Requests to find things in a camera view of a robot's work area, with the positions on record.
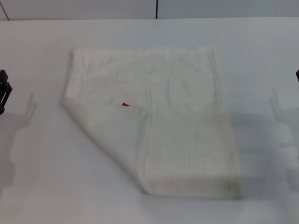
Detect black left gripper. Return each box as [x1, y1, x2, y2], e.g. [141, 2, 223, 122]
[0, 69, 13, 115]

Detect white ribbed towel red tag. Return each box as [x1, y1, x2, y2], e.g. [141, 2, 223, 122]
[61, 46, 243, 200]

